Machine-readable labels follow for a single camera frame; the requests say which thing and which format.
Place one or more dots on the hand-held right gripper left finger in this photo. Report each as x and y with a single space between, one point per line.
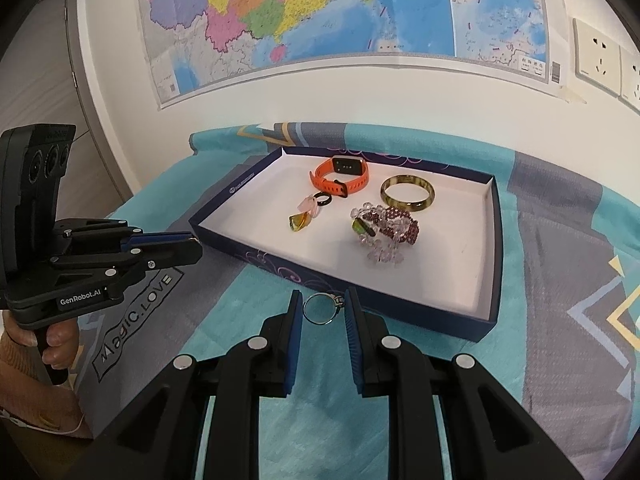
295 340

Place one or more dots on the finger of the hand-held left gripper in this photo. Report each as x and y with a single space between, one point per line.
175 255
165 239

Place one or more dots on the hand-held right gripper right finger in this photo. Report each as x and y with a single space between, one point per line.
354 340

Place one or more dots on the green glass pendant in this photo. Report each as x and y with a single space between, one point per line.
359 227

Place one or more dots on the dark blue jewelry box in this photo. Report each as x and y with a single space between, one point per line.
440 260

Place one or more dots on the yellow glass pendant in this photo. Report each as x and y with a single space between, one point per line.
299 222

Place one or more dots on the pink glass pendant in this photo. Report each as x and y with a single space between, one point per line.
306 206

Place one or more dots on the person's left forearm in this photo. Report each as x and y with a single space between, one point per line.
30 395

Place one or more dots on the person's left hand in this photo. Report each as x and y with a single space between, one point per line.
62 345

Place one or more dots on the grey door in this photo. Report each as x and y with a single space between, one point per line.
30 85

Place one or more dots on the yellow brown bangle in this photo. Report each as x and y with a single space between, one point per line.
407 206

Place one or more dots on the orange smart band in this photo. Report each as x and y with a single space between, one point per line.
320 180

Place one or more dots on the teal grey printed blanket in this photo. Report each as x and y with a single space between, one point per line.
550 210

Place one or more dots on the wall map poster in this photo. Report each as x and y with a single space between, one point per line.
350 10

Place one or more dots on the white wall socket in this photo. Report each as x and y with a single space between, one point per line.
631 80
597 55

